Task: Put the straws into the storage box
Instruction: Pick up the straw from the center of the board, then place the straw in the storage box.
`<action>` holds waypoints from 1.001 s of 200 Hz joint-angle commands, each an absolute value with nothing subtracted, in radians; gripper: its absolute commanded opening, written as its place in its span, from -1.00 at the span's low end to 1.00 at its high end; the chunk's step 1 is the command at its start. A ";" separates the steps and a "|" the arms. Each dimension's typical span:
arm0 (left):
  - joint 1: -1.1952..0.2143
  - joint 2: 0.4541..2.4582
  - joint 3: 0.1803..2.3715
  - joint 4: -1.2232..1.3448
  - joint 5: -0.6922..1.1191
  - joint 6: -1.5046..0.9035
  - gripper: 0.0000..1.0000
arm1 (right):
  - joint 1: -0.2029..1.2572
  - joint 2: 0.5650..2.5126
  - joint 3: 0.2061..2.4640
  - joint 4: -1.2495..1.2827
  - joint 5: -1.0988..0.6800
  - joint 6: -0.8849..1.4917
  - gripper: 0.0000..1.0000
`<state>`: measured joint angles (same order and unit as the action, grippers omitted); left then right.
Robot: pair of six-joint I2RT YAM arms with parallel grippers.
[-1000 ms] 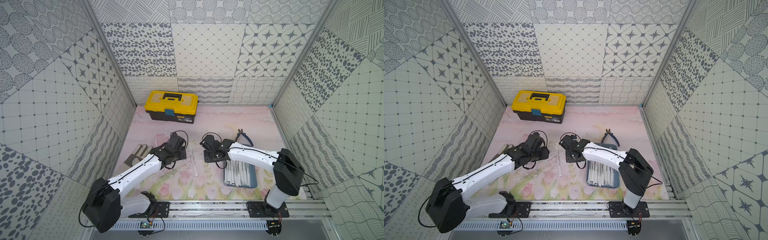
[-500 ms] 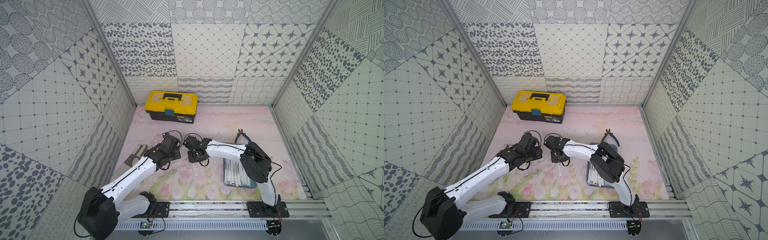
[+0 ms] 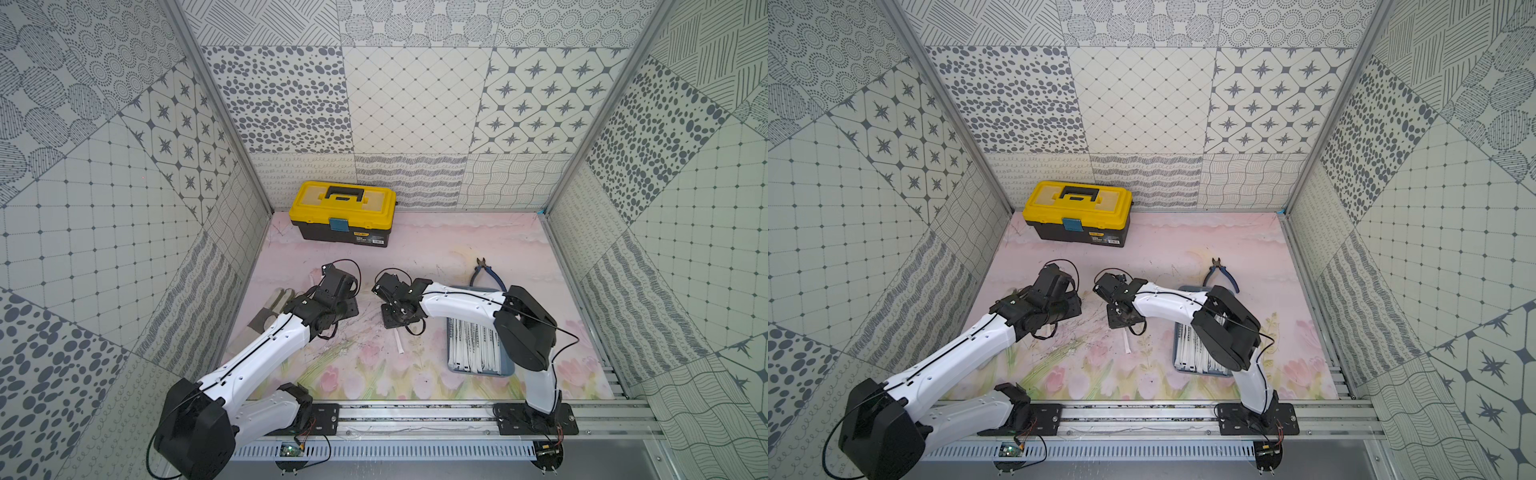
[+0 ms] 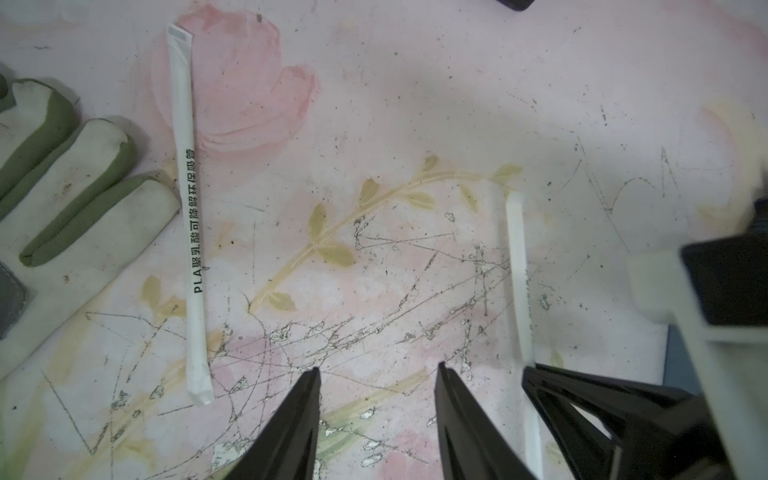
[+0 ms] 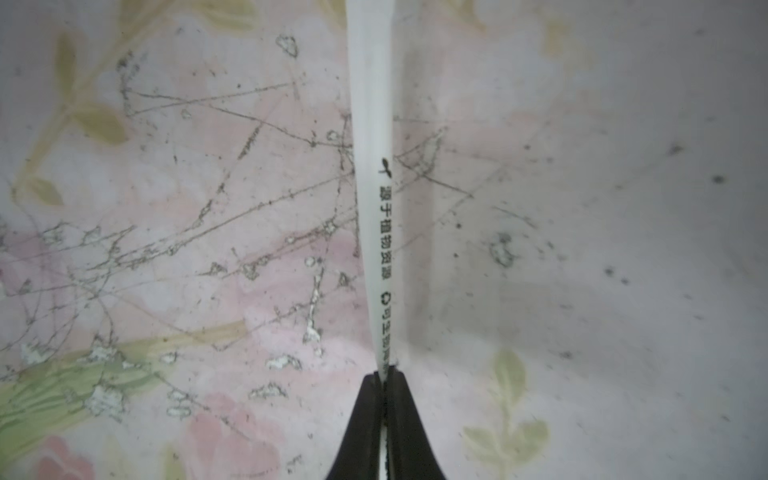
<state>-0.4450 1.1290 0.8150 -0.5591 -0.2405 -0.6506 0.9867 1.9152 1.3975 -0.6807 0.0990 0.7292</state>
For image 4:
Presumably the pink floral table mat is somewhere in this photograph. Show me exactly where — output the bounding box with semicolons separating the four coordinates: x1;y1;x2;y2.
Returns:
1;1;767;479

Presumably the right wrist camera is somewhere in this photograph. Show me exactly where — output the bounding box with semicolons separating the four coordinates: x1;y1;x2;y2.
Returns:
628;233;767;479

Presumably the blue plastic storage tray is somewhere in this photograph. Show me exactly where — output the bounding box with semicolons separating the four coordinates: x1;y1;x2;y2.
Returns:
662;325;702;395

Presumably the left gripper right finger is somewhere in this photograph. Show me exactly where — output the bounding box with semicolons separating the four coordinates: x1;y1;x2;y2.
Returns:
434;363;534;480

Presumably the white straw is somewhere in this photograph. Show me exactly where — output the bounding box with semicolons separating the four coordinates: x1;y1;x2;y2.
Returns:
166;24;215;406
506;192;543;479

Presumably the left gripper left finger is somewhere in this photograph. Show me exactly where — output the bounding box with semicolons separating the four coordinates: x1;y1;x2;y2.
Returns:
226;367;321;480

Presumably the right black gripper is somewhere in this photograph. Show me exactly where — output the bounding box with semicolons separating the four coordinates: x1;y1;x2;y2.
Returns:
522;364;736;479

